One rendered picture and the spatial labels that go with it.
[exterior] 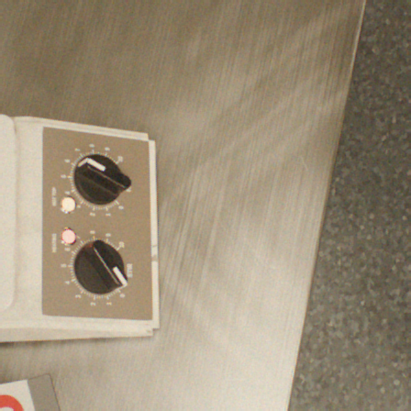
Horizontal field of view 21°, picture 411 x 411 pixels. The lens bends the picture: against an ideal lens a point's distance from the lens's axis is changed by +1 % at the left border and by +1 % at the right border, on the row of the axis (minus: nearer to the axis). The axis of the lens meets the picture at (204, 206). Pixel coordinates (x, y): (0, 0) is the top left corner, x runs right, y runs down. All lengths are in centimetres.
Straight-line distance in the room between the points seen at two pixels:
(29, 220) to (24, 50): 15
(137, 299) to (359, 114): 91
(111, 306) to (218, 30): 21
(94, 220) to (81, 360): 9
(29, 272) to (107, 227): 6
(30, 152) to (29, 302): 9
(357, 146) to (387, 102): 8
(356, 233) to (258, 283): 80
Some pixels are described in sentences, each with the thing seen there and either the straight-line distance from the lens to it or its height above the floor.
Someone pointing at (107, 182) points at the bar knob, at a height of 81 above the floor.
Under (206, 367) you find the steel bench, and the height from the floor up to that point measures 75.
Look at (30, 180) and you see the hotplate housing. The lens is 68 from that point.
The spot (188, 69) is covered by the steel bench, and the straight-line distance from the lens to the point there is 77.
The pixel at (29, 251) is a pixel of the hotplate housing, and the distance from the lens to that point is 67.
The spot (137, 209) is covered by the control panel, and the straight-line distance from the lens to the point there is 70.
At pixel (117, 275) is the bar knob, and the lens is 66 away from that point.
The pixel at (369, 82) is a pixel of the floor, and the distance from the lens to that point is 158.
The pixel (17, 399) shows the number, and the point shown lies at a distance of 71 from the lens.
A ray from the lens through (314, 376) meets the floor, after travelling 147.
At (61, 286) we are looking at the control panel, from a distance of 67.
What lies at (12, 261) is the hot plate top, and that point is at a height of 84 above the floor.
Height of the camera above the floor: 146
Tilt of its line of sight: 75 degrees down
